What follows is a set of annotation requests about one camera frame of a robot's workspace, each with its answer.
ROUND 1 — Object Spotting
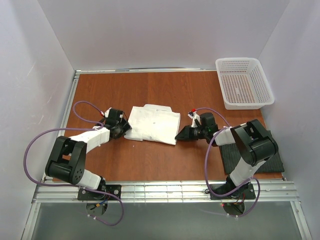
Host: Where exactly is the white long sleeve shirt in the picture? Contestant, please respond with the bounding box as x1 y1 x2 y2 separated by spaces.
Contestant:
124 104 181 145

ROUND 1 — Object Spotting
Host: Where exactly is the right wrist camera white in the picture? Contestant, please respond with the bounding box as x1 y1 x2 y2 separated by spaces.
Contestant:
187 108 200 128

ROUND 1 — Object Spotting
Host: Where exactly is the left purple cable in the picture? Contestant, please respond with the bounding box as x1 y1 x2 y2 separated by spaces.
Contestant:
23 100 125 227

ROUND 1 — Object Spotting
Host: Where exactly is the dark striped folded shirt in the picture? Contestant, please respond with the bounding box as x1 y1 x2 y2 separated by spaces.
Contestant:
215 127 285 174

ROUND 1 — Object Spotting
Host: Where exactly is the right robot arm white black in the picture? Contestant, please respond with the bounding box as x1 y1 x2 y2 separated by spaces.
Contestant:
175 111 279 199

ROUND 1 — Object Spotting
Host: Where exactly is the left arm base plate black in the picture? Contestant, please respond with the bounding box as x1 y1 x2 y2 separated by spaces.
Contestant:
77 184 122 202

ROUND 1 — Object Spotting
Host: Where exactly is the white plastic basket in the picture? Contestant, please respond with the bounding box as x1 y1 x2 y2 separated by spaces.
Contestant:
215 57 275 110

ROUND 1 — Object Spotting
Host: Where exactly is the aluminium frame rail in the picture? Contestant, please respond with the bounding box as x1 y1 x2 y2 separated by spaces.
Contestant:
31 68 313 240

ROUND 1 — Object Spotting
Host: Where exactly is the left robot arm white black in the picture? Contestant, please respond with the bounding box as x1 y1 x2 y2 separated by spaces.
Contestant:
45 108 132 190

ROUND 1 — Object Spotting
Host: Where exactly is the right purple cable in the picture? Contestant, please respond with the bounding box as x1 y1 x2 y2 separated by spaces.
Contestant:
191 107 261 218

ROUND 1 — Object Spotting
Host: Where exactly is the purple cable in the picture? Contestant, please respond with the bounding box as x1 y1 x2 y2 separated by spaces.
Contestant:
23 100 125 227
191 107 261 218

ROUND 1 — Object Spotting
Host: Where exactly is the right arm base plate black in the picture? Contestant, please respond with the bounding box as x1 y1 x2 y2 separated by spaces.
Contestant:
204 183 256 200

